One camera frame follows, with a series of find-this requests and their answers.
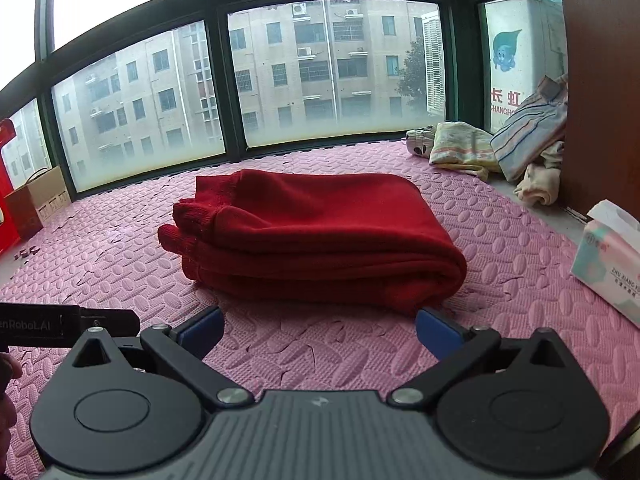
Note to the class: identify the pink foam floor mat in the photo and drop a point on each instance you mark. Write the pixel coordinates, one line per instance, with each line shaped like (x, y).
(125, 260)

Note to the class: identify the beige apartment building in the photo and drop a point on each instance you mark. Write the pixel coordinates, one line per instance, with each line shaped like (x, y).
(280, 70)

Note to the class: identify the yellow floral cloth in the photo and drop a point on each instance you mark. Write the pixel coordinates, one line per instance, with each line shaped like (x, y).
(460, 147)

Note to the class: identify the beige patterned garment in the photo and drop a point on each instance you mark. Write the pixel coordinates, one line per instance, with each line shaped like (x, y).
(419, 144)

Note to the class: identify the red bag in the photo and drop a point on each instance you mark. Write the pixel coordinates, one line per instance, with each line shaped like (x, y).
(6, 185)

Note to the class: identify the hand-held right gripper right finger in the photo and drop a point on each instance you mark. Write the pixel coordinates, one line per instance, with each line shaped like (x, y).
(440, 332)

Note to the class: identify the cream garment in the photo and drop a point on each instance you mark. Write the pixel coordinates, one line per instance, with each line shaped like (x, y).
(540, 180)

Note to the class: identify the dark green window frame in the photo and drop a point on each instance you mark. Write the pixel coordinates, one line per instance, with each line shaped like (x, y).
(222, 85)

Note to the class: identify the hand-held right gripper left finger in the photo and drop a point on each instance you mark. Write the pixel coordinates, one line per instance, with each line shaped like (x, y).
(202, 330)

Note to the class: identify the orange cardboard box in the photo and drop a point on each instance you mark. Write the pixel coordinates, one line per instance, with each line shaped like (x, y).
(22, 212)

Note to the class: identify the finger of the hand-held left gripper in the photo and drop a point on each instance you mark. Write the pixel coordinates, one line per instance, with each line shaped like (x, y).
(112, 322)

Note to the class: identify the white air conditioner unit with cartoon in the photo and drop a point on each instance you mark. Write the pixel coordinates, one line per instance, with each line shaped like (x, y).
(525, 50)

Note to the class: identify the red knit garment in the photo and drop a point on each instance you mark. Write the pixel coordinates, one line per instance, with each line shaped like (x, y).
(320, 235)

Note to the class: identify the person's left hand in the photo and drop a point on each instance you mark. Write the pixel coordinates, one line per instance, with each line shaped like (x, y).
(14, 370)

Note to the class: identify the tissue pack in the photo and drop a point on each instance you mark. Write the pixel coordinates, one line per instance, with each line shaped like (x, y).
(607, 260)

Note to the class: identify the striped shirt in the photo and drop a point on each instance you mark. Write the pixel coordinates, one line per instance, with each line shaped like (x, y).
(530, 135)

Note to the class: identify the green tree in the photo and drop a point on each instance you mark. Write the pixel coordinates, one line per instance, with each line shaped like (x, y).
(412, 75)

